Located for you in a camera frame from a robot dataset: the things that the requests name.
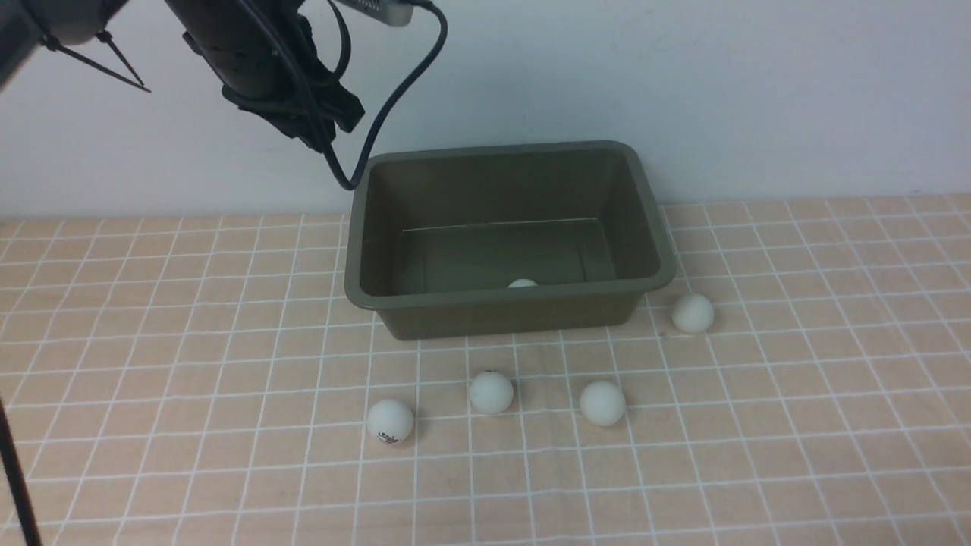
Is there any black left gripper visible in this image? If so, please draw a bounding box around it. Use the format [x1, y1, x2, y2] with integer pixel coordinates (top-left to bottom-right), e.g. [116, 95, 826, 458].
[166, 1, 365, 152]

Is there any olive green plastic bin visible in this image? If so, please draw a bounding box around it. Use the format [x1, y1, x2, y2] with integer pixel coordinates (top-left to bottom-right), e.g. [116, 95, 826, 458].
[344, 140, 677, 340]

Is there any plain white ball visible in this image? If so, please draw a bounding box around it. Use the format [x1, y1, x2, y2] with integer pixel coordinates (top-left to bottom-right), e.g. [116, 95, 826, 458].
[580, 381, 627, 426]
[507, 278, 538, 289]

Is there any white ball with logo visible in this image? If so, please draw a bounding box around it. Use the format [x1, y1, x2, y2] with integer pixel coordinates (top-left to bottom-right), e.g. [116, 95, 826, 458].
[366, 400, 415, 445]

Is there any white ball with dark mark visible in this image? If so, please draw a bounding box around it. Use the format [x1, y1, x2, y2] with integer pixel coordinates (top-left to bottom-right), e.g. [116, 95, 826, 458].
[467, 370, 514, 416]

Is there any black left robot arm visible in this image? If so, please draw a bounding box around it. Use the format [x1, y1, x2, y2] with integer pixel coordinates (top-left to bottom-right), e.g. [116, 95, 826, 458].
[2, 1, 364, 152]

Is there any checkered peach tablecloth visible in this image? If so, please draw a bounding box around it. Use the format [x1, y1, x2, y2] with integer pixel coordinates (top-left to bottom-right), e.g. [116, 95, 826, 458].
[1, 194, 970, 545]

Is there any black left camera cable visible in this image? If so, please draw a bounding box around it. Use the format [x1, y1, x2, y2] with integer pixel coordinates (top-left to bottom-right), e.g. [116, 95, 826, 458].
[235, 0, 448, 191]

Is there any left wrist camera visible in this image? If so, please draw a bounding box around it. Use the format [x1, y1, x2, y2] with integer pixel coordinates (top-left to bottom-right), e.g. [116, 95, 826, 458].
[338, 0, 413, 27]

